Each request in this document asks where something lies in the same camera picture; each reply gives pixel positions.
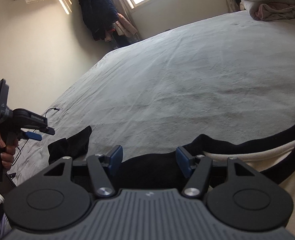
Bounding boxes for beige and black sweatshirt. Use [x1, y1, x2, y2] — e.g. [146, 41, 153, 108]
[46, 125, 295, 239]

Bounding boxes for pink clothes on rack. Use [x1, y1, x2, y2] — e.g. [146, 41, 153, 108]
[104, 13, 139, 43]

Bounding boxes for person left hand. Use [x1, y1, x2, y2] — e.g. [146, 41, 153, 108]
[0, 135, 19, 171]

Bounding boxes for grey bed sheet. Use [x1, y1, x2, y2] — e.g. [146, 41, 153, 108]
[11, 11, 295, 185]

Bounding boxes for dark jacket on rack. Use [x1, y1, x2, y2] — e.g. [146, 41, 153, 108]
[79, 0, 119, 41]

